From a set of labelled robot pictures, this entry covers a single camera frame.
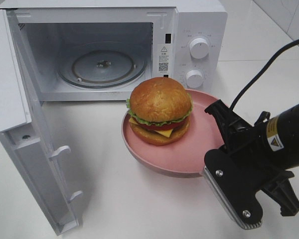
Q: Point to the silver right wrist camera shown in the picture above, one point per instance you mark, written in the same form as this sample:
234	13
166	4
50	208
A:
223	200

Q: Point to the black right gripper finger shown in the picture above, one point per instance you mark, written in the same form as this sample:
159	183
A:
280	190
231	126

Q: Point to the white microwave oven body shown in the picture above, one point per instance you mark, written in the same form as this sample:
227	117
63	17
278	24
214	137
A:
164	28

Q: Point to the white microwave door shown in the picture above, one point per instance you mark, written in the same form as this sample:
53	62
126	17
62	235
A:
24	133

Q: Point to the pink round plate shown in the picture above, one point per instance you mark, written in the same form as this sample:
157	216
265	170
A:
185	157

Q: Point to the upper white power knob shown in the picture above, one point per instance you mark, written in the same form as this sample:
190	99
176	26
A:
199	47

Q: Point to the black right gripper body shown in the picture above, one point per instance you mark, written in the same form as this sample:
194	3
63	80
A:
272	146

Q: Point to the burger with lettuce and cheese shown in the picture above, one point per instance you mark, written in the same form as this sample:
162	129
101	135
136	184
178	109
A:
159	110

